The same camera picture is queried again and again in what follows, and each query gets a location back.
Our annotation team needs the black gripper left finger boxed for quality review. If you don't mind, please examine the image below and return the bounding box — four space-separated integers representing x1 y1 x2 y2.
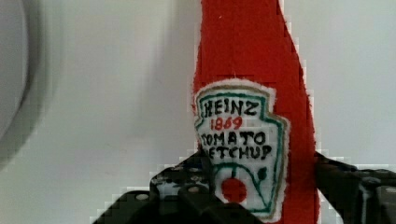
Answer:
92 152 262 224

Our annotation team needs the red plush ketchup bottle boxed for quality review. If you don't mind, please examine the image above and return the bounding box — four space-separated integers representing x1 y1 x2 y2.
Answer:
193 0 319 224

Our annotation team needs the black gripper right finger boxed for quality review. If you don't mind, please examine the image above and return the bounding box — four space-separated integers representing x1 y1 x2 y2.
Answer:
315 152 396 224

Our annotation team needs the lavender oval plate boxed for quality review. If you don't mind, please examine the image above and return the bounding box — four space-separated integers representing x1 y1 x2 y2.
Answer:
0 0 62 170

